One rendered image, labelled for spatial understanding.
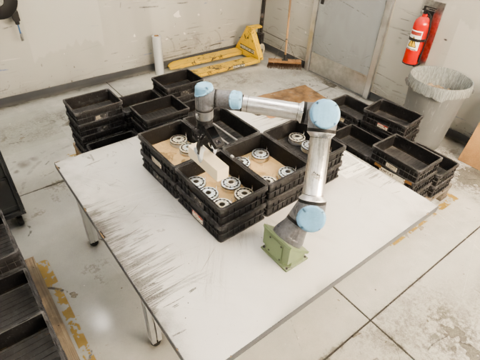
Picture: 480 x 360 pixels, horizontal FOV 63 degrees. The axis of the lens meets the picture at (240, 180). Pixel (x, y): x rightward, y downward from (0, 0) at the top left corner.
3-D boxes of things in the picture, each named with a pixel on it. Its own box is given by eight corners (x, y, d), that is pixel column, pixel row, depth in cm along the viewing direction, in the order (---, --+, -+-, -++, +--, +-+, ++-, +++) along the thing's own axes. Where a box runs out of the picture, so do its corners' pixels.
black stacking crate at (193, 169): (267, 203, 197) (269, 186, 190) (220, 229, 181) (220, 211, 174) (220, 166, 220) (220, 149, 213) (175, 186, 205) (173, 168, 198)
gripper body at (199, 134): (206, 134, 178) (205, 111, 171) (216, 143, 173) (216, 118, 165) (191, 139, 174) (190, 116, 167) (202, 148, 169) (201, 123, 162)
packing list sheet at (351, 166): (372, 166, 244) (372, 166, 244) (348, 180, 233) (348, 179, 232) (333, 143, 264) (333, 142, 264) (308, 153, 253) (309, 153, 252)
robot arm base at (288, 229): (305, 249, 180) (317, 232, 179) (291, 247, 168) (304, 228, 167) (282, 230, 189) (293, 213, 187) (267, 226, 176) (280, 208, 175)
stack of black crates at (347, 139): (380, 178, 327) (391, 144, 306) (357, 191, 312) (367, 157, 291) (343, 156, 351) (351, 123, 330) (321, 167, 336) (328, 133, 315)
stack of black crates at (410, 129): (410, 162, 347) (427, 116, 318) (387, 175, 331) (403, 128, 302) (371, 141, 373) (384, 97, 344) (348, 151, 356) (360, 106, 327)
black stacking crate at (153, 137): (220, 166, 220) (220, 149, 213) (175, 186, 205) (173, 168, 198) (182, 135, 244) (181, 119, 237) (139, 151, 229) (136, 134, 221)
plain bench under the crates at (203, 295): (401, 283, 261) (438, 206, 218) (201, 449, 182) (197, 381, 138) (252, 166, 358) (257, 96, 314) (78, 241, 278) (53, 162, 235)
